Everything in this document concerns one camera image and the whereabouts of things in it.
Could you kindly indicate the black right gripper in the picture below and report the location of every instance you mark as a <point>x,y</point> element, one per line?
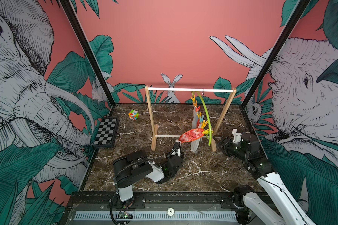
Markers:
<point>227,138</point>

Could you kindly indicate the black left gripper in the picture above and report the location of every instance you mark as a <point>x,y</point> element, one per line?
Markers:
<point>180,159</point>

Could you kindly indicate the red orange-edged insole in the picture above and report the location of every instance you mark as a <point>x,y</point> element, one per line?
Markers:
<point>191,135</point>

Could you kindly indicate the green clip hanger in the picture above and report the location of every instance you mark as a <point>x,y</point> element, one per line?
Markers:
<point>200,120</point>

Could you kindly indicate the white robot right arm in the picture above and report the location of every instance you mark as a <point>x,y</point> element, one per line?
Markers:
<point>246,147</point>

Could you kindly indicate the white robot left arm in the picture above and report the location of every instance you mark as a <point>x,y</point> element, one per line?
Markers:
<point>133,167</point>

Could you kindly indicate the grey textured insole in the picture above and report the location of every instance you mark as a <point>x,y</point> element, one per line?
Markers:
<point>195,144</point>

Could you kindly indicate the colourful puzzle cube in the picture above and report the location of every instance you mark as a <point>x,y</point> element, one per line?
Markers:
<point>133,114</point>

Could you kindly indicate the black white checkerboard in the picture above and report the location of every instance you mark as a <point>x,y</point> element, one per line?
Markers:
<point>107,131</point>

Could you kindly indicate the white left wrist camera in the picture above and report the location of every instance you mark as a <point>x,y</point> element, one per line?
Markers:
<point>176,148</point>

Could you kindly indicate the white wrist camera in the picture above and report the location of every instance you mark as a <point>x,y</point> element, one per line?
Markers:
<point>236,136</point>
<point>176,148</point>

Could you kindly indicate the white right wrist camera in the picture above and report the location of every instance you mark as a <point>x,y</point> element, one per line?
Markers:
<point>236,136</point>

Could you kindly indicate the white perforated rail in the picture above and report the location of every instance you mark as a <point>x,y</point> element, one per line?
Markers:
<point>155,216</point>

